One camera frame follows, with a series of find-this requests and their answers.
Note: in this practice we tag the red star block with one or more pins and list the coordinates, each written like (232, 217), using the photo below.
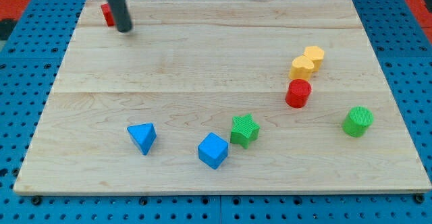
(106, 10)

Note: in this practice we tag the light wooden board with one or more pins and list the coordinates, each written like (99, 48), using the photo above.
(188, 67)

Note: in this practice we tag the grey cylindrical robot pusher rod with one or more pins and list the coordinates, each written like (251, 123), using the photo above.
(121, 15)

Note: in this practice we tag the blue triangle block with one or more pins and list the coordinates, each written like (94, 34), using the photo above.
(143, 136)

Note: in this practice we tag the blue cube block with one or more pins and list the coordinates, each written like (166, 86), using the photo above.
(213, 150)

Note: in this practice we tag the green star block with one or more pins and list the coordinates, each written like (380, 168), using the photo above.
(244, 130)

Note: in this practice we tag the red cylinder block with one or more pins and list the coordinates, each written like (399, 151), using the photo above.
(298, 93)

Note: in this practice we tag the yellow hexagon block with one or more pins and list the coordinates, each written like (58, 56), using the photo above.
(316, 55)

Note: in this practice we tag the green cylinder block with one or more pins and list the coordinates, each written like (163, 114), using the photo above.
(357, 121)

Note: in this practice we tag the yellow heart block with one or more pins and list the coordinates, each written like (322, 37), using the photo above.
(301, 68)

